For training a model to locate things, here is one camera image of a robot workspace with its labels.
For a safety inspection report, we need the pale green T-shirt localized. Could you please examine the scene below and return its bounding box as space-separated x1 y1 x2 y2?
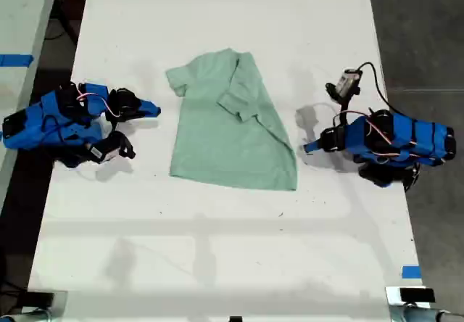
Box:
165 48 299 192

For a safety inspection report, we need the long blue tape strip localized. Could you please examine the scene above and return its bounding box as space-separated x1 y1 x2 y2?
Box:
0 54 35 68

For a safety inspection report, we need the pale side table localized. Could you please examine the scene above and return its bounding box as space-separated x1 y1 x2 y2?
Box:
0 0 61 202

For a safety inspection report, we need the short blue tape strip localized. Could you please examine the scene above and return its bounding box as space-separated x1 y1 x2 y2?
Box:
401 265 423 279

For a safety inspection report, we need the small black box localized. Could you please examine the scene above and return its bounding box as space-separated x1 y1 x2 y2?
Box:
399 287 436 303
24 292 55 309

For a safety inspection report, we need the grey metal pipe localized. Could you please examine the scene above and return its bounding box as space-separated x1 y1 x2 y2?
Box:
389 305 464 322
0 309 51 322

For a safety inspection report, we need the red white servo wire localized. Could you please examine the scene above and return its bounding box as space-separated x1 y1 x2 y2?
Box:
332 110 418 163
77 90 123 120

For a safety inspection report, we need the black camera stalk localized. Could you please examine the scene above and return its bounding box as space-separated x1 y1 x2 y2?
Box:
105 130 137 160
325 82 360 128

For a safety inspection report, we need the black camera box white label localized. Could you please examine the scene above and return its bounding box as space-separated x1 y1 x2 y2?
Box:
83 141 123 164

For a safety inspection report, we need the silver black camera box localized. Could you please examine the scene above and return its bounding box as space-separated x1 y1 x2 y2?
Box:
334 68 362 96

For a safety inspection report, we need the black camera cable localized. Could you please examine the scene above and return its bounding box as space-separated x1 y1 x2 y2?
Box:
355 62 402 115

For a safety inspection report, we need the black floor cable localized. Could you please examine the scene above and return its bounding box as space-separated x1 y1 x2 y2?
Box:
43 8 80 46

